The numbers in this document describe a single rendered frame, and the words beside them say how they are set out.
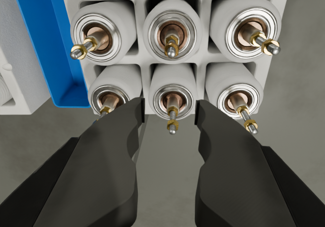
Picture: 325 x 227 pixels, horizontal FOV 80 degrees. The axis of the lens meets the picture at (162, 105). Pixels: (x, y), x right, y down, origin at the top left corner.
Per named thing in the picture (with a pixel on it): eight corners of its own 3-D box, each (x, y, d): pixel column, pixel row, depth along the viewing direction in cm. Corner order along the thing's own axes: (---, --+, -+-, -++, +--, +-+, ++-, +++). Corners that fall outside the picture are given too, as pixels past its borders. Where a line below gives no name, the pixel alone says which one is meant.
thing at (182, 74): (183, 43, 48) (187, 69, 33) (196, 76, 53) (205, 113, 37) (149, 58, 51) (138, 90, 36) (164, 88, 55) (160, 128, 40)
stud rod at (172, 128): (174, 102, 35) (174, 129, 29) (176, 106, 35) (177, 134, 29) (169, 104, 35) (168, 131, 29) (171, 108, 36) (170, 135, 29)
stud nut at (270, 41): (263, 56, 24) (266, 58, 24) (258, 45, 24) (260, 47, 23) (279, 47, 24) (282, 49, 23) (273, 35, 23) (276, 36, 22)
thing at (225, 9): (222, 47, 49) (244, 76, 33) (194, 20, 46) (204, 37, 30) (254, 15, 44) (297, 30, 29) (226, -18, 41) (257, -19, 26)
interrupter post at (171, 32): (161, 37, 31) (160, 43, 28) (170, 24, 30) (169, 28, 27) (173, 47, 31) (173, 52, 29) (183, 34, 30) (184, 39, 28)
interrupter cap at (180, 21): (139, 41, 31) (138, 43, 31) (166, -3, 28) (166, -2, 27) (176, 68, 33) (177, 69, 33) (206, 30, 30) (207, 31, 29)
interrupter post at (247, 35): (247, 45, 31) (255, 50, 28) (238, 35, 30) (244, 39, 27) (260, 33, 30) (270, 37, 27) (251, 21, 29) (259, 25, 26)
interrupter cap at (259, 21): (244, 67, 33) (246, 68, 32) (214, 36, 30) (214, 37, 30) (286, 31, 29) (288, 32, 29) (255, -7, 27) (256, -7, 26)
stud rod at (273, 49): (251, 41, 29) (273, 57, 22) (248, 35, 28) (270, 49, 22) (258, 36, 28) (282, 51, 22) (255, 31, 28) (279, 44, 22)
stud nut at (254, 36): (253, 48, 28) (255, 49, 27) (247, 38, 27) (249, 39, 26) (266, 39, 27) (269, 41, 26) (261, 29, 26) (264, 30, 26)
